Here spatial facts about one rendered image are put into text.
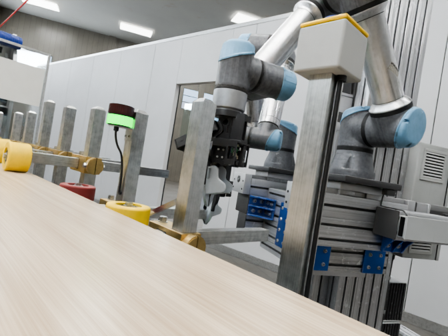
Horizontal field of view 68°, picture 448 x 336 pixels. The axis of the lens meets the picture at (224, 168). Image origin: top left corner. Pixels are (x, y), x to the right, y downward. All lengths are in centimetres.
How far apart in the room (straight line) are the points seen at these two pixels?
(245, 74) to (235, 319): 57
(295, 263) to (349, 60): 28
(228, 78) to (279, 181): 90
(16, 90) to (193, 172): 282
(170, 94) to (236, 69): 444
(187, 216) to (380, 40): 70
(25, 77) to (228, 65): 278
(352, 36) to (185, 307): 39
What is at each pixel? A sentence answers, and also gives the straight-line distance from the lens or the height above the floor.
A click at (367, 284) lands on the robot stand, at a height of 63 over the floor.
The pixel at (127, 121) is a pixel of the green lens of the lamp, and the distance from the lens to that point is 82.
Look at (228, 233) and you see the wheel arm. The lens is 79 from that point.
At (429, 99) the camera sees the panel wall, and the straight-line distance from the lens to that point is 330.
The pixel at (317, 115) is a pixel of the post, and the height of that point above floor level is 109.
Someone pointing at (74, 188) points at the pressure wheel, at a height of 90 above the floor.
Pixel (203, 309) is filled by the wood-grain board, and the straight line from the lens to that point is 26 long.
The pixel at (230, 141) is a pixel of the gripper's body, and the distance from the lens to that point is 69.
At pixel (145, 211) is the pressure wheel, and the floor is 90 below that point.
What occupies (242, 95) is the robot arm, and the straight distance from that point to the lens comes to 72.
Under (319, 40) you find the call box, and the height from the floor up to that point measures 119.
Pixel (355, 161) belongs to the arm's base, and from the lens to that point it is 113.
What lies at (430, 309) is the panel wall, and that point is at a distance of 326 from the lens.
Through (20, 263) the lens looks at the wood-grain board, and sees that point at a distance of 32.
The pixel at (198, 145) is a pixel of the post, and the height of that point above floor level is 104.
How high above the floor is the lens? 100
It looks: level
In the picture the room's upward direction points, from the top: 9 degrees clockwise
